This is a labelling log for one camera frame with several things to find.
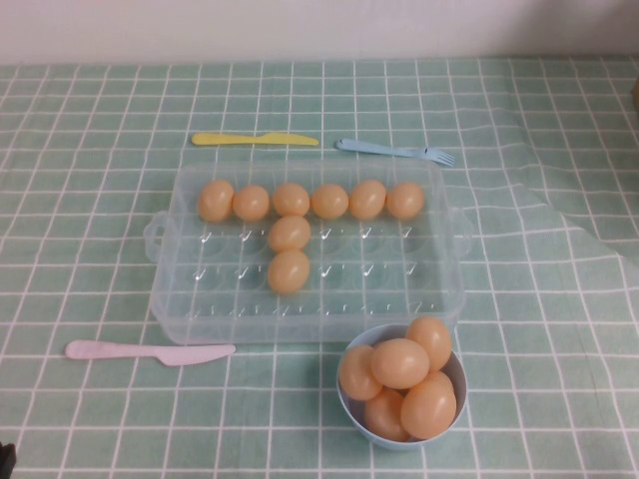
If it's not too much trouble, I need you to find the beige plastic egg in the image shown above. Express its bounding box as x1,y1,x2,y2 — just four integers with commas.
399,369,458,440
198,179,236,223
232,184,272,223
272,182,312,218
369,337,431,390
267,215,312,252
310,183,349,220
385,181,425,220
337,343,383,402
267,248,312,294
404,315,454,371
362,387,411,443
347,179,387,221

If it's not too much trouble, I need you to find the clear plastic egg box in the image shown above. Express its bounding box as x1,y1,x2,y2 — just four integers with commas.
143,160,474,346

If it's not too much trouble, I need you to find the pink plastic knife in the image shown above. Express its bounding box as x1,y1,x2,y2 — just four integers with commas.
64,339,237,368

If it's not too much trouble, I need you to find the yellow plastic knife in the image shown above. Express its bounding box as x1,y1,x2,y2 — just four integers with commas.
191,132,320,148

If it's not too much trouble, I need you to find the light blue bowl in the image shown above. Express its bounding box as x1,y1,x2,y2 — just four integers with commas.
335,322,468,453

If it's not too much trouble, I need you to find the light blue plastic fork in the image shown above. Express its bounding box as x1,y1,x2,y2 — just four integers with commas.
333,138,456,168

